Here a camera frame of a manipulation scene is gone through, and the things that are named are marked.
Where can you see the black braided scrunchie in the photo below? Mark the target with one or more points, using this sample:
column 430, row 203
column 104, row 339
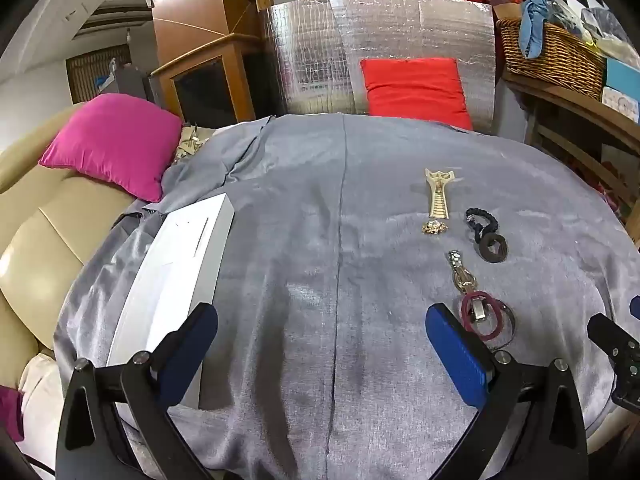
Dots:
column 481, row 217

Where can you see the teal box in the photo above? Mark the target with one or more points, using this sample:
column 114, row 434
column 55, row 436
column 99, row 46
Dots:
column 622, row 82

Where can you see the beige leather sofa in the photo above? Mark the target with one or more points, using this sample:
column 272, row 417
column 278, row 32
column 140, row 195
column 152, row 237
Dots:
column 45, row 245

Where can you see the silver foil insulation sheet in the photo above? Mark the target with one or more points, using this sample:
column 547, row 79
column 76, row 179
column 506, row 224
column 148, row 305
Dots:
column 320, row 55

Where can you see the grey velvet blanket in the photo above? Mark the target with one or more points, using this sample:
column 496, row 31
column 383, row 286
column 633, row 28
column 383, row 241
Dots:
column 320, row 260

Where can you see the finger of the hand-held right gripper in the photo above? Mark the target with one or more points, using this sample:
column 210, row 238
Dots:
column 614, row 347

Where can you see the gold brooch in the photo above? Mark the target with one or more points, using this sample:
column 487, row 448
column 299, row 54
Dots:
column 435, row 227

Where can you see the red cushion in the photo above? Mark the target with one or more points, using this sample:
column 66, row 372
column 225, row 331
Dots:
column 417, row 92

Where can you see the brown slatted blind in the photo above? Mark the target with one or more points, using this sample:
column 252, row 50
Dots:
column 92, row 77

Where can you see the white flat box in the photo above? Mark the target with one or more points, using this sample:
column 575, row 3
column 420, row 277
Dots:
column 172, row 280

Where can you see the wooden cabinet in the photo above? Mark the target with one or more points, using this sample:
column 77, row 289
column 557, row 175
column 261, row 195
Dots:
column 200, row 55

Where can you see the magenta pillow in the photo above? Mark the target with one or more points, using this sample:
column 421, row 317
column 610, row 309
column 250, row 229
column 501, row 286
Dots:
column 112, row 142

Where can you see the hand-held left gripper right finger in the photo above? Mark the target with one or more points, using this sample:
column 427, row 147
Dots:
column 457, row 357

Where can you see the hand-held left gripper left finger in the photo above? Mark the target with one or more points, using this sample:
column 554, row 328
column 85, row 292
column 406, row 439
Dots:
column 197, row 332

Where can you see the beige patterned cloth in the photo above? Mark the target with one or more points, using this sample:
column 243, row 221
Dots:
column 192, row 139

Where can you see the blue cloth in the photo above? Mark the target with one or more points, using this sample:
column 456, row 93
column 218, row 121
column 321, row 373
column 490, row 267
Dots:
column 535, row 25

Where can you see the magenta cloth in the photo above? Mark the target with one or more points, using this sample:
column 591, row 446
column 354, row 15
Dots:
column 11, row 412

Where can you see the wooden shelf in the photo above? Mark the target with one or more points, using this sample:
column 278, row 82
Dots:
column 575, row 125

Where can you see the beige hair claw clip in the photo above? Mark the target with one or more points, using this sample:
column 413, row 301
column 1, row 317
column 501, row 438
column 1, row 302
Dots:
column 438, row 195

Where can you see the wicker basket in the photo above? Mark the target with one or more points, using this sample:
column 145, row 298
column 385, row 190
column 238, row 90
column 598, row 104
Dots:
column 552, row 57

